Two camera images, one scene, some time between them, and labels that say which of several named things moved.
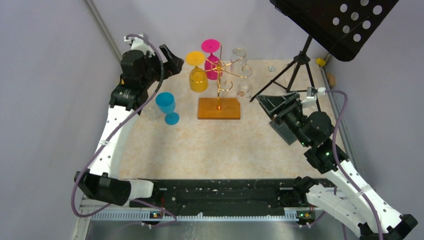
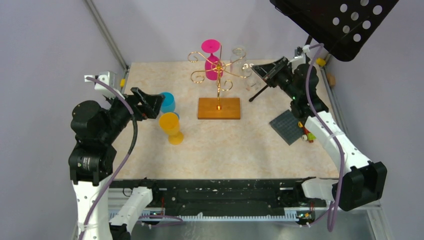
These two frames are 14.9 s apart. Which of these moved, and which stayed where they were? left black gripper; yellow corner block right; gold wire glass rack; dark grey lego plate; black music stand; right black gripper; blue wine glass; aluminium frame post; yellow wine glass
Moved: left black gripper; yellow wine glass; right black gripper
Stayed: dark grey lego plate; black music stand; aluminium frame post; yellow corner block right; blue wine glass; gold wire glass rack
